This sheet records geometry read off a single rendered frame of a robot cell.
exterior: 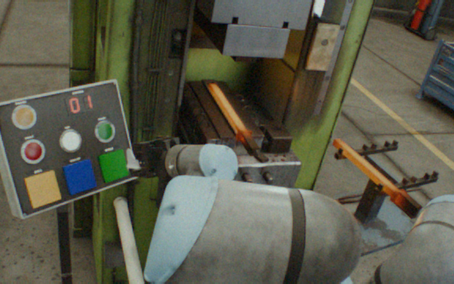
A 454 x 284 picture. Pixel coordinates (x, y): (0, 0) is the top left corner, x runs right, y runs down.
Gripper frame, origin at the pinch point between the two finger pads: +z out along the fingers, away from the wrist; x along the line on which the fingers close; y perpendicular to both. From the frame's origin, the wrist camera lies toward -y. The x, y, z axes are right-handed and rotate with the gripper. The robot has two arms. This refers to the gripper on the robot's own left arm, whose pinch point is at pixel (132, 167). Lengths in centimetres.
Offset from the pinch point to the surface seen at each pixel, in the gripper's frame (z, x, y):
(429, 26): 207, -740, 27
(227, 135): 9.9, -42.1, -2.0
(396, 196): -33, -68, -29
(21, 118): 9.9, 20.8, 17.8
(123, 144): 10.3, -4.5, 4.8
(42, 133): 10.3, 16.7, 13.2
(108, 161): 9.6, 1.4, 1.8
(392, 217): -16, -97, -50
